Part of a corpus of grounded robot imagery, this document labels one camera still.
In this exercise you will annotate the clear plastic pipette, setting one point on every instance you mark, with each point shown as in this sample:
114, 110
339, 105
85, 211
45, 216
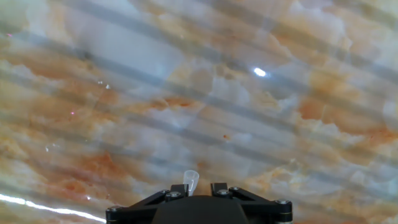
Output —
190, 179

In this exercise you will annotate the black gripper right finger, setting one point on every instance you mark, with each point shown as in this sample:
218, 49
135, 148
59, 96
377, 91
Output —
270, 213

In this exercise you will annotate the orange marble pattern mat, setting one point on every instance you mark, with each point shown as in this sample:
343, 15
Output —
217, 93

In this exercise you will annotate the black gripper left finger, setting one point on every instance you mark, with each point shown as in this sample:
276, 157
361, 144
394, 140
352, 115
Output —
133, 213

